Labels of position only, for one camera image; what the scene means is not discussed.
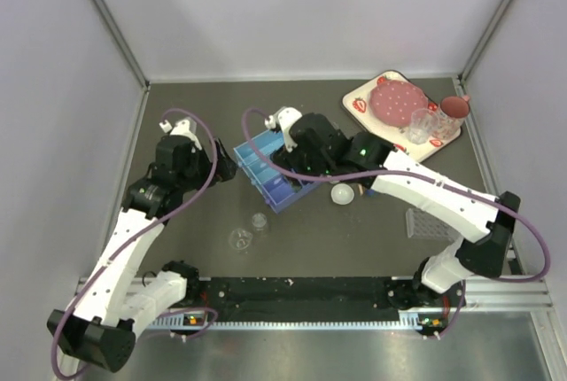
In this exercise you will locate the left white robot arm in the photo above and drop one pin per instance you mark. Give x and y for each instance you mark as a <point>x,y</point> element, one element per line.
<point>102,323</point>

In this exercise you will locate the white evaporating dish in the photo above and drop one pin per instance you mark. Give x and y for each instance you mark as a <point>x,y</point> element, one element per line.
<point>342,194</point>

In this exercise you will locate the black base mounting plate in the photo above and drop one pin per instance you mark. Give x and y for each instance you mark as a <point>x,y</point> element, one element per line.
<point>305,299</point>

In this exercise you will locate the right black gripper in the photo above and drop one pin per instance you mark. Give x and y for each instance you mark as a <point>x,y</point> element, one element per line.
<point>289,160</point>

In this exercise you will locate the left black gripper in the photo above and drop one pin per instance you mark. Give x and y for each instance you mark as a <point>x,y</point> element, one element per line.
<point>226,167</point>

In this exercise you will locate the strawberry pattern tray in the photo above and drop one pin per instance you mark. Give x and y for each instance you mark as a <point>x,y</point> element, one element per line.
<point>356,104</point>

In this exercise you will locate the clear glass dish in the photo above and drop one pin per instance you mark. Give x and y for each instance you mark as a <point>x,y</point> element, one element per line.
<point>240,239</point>

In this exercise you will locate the pink strawberry mug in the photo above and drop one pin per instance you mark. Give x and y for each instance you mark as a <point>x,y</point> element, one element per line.
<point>451,113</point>

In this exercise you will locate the pink dotted plate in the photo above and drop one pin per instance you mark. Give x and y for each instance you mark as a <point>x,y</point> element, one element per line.
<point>393,102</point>

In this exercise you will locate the clear drinking glass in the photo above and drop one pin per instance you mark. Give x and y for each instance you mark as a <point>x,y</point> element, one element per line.
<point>422,124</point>

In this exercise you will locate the clear acrylic test tube rack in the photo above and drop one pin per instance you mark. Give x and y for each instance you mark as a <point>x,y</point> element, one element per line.
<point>421,225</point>

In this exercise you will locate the purple drawer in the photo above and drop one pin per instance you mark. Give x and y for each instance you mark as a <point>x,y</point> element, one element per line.
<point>278,193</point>

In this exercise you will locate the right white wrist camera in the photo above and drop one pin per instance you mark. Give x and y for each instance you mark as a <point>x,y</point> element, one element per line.
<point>282,121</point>

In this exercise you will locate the light blue drawer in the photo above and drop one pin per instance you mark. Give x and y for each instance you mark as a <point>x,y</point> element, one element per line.
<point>267,142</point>
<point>258,171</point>

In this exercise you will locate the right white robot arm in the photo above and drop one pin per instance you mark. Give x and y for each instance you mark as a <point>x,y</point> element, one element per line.
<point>484,228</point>

